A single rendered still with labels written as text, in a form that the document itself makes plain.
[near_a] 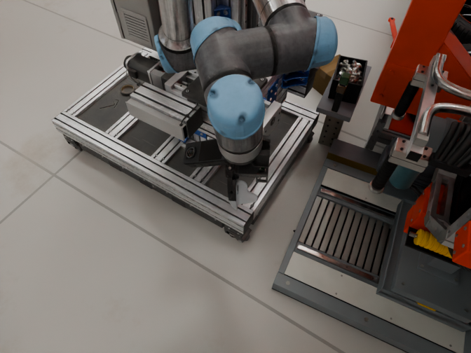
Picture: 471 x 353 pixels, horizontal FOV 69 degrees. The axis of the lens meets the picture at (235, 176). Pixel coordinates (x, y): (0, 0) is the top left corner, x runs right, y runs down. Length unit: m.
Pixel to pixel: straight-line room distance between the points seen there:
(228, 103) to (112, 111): 1.73
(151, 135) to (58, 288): 0.88
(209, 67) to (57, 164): 1.86
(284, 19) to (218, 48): 0.12
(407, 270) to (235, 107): 1.32
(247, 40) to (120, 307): 1.44
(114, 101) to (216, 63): 1.74
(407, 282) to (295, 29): 1.27
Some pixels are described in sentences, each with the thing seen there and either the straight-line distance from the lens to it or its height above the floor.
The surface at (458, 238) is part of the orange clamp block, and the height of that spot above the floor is 0.84.
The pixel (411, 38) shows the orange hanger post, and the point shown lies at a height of 0.86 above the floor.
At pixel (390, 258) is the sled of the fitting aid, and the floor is 0.17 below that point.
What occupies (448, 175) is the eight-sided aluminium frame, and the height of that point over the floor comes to 0.62.
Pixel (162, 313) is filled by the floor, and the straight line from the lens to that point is 1.70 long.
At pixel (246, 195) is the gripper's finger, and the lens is 0.71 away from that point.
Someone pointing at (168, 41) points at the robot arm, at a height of 1.06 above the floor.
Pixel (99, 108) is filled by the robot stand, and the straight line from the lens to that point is 2.19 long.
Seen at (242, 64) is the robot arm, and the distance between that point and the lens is 0.51.
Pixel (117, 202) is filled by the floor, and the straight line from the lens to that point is 2.00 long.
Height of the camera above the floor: 1.63
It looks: 55 degrees down
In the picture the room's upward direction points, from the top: straight up
